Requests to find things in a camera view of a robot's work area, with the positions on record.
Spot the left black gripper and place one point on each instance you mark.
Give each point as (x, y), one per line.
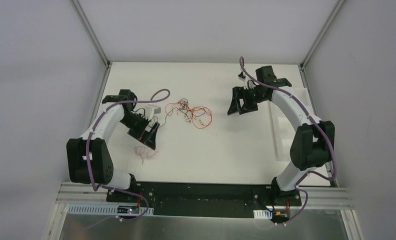
(143, 126)

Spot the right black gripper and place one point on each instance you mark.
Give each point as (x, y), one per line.
(247, 97)

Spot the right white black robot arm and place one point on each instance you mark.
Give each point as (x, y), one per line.
(313, 142)

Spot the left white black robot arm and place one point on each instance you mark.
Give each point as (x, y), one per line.
(88, 156)

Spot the white foam compartment tray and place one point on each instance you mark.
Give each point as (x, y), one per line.
(283, 132)

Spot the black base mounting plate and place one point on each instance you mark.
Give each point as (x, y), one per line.
(213, 200)

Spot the left green controller board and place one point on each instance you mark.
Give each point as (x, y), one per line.
(126, 210)

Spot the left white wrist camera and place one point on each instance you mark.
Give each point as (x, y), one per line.
(151, 110)

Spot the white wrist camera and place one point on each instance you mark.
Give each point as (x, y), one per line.
(151, 110)
(247, 83)

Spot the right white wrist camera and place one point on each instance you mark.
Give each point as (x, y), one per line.
(247, 83)

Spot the right aluminium corner post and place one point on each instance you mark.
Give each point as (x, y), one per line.
(322, 33)

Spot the aluminium corner post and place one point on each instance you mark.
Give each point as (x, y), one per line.
(76, 4)
(322, 33)

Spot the left white slotted cable duct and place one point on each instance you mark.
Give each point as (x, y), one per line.
(95, 209)

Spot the white slotted cable duct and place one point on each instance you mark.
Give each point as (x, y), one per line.
(262, 214)
(95, 209)

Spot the right white slotted cable duct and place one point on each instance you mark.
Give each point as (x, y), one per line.
(262, 214)

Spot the aluminium front frame rail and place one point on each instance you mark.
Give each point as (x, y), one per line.
(332, 198)

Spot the left aluminium corner post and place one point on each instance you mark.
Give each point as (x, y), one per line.
(76, 4)

